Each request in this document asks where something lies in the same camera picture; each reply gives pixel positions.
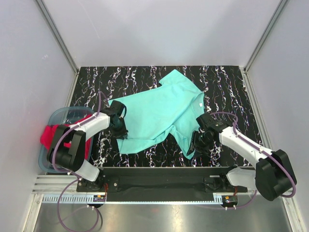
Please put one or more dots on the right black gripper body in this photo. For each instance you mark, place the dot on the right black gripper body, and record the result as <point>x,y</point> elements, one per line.
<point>200,142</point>

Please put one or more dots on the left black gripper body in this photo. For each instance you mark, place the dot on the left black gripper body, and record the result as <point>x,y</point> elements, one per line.
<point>119,130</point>

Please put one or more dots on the teal t shirt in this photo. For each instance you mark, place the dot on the teal t shirt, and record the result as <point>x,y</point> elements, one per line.
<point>152,115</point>

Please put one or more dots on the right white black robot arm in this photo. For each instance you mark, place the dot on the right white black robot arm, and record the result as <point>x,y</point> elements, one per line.
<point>272,174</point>

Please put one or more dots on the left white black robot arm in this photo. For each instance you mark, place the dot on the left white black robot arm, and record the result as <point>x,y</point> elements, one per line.
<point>67,150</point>

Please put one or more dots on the translucent blue plastic basket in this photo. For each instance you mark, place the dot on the translucent blue plastic basket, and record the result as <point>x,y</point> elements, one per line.
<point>46,166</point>

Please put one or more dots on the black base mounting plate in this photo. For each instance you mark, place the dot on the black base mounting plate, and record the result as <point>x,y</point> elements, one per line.
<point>207,179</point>

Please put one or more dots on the red t shirt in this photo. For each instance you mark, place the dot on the red t shirt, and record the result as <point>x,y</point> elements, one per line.
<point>64,116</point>

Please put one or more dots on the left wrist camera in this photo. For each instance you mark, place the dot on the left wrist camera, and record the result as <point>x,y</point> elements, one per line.
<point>115,109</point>

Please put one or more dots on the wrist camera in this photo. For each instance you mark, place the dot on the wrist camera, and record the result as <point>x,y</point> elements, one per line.
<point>207,123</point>
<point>115,109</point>

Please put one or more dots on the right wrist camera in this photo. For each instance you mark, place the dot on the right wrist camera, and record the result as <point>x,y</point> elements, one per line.
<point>207,123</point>

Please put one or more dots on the white slotted cable duct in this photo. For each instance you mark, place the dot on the white slotted cable duct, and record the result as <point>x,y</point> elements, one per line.
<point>94,199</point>

